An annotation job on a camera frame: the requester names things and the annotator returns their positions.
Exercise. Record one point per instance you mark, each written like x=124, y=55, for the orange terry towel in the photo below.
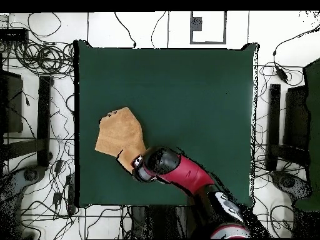
x=117, y=135

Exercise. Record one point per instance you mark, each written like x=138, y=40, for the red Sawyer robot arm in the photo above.
x=187, y=172

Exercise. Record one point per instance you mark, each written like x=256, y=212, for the black flat equipment box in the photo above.
x=13, y=35

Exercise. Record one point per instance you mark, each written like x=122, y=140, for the small black power adapter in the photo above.
x=57, y=198

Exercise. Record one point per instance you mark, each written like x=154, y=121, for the dark green table cloth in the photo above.
x=175, y=80

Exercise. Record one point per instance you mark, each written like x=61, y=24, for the black stand foot bar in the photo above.
x=274, y=120
x=44, y=120

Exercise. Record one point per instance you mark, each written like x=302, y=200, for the dark stand base with wheel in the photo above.
x=30, y=175
x=287, y=182

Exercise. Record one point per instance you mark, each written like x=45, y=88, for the large black equipment box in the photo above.
x=12, y=105
x=296, y=117

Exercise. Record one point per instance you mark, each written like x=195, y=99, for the small grey box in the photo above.
x=197, y=23

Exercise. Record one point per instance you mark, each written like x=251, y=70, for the green cloth sheet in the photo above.
x=314, y=112

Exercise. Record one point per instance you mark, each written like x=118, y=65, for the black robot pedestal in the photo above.
x=155, y=222

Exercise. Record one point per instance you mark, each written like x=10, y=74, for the grey square floor frame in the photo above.
x=191, y=37

